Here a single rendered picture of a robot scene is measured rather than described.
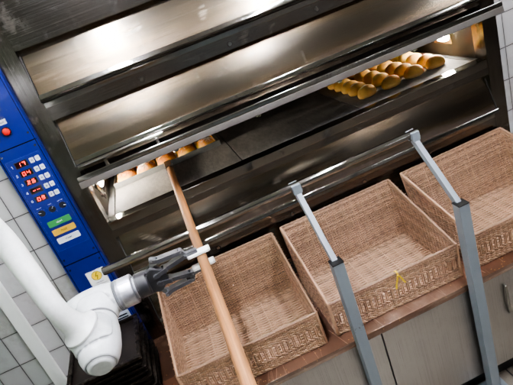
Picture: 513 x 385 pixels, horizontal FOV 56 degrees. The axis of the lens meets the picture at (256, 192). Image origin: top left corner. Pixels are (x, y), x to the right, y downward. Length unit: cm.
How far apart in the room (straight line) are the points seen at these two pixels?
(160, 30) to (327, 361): 136
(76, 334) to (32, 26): 108
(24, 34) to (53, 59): 12
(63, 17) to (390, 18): 126
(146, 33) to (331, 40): 73
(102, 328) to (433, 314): 124
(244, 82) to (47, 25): 73
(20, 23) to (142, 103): 48
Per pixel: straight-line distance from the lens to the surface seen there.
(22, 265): 130
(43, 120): 193
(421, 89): 228
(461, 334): 214
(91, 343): 129
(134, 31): 188
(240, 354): 104
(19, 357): 236
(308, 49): 201
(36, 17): 190
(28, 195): 198
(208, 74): 193
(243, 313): 217
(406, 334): 199
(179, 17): 189
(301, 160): 211
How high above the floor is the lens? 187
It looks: 24 degrees down
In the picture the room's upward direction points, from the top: 21 degrees counter-clockwise
